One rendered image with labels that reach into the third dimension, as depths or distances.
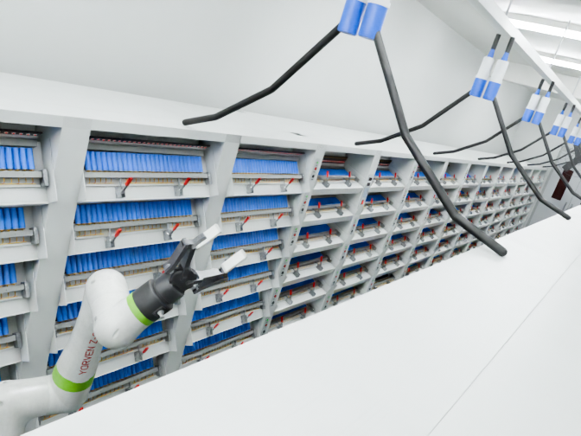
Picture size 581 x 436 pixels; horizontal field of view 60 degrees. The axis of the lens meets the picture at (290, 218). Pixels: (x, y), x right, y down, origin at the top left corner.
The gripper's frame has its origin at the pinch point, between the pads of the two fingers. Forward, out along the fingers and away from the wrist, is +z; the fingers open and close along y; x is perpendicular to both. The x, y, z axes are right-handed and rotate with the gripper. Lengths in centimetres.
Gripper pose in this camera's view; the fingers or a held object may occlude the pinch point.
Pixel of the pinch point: (228, 243)
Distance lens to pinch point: 125.9
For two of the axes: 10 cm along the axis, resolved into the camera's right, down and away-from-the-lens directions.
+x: -4.6, -6.4, 6.2
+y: -3.8, -4.9, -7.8
